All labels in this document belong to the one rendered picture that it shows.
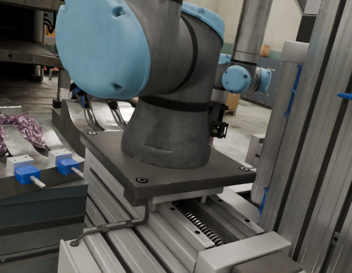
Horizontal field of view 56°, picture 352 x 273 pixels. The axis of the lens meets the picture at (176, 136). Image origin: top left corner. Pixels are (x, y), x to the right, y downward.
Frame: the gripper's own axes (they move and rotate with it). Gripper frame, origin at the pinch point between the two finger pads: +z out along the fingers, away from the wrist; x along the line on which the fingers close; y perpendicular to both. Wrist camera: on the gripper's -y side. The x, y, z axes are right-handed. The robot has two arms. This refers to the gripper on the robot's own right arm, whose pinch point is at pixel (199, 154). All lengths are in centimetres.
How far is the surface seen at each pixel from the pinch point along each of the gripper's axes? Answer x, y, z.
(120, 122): -20.4, -24.4, -3.9
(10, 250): -60, -1, 27
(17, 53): -48, -83, -18
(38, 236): -53, -1, 24
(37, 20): -28, -144, -32
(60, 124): -38, -38, 1
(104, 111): -25.4, -29.0, -6.7
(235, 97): 356, -354, 48
